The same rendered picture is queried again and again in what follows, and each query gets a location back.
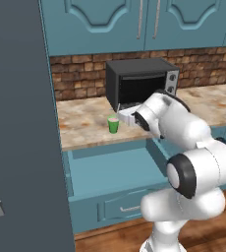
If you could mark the green smoothie cup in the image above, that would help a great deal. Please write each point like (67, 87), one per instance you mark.
(113, 125)

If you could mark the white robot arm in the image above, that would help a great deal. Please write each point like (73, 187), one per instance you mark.
(197, 164)

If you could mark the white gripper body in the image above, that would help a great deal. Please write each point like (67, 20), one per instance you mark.
(127, 116)

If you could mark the black toaster oven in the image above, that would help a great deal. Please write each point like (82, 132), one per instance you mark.
(131, 70)

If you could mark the open blue drawer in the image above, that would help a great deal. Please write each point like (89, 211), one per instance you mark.
(111, 170)

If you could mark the grey fridge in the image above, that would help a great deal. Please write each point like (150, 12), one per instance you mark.
(20, 114)

